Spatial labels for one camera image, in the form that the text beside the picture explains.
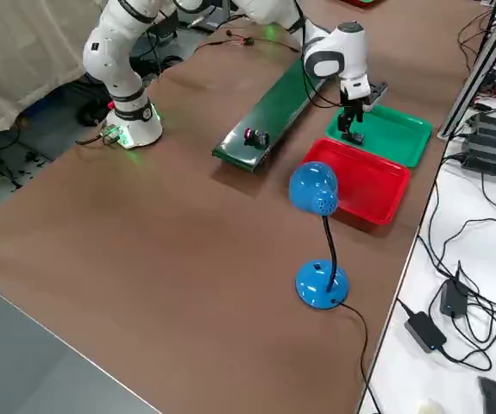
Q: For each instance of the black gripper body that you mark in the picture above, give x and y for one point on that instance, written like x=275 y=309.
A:
x=353 y=103

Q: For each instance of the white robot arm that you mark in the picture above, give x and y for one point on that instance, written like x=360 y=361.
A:
x=114 y=56

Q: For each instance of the green belt conveyor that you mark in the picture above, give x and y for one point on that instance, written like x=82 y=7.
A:
x=269 y=112

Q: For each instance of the large green plastic tray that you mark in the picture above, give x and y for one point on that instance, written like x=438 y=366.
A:
x=396 y=133

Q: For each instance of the red plastic tray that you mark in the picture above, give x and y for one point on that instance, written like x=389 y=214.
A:
x=368 y=185

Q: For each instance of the blue desk lamp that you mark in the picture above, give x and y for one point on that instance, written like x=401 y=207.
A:
x=312 y=185

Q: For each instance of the black finned power supply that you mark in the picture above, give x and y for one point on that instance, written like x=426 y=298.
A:
x=493 y=142

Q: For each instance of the grey black power adapter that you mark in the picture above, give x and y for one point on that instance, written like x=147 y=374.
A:
x=424 y=332

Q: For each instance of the white curtain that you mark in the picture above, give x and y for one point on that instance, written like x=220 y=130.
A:
x=14 y=52

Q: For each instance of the aluminium frame post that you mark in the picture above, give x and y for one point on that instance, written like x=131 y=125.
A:
x=472 y=77

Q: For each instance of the black switch module red light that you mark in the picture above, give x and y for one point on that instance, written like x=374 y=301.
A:
x=247 y=41

